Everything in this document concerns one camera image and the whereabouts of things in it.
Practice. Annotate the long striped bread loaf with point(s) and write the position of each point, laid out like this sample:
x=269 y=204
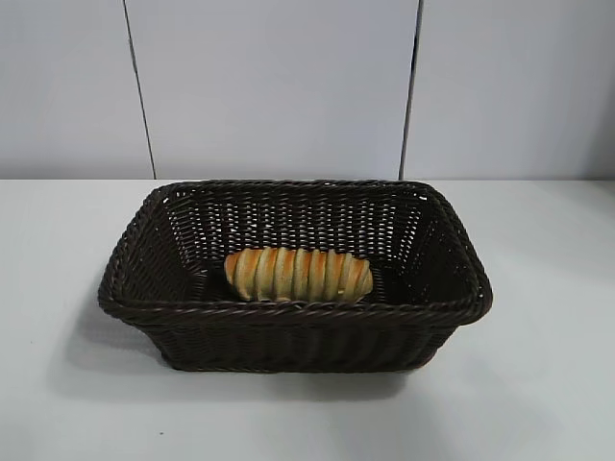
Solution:
x=298 y=276

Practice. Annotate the dark brown wicker basket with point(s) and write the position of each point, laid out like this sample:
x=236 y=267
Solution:
x=288 y=336

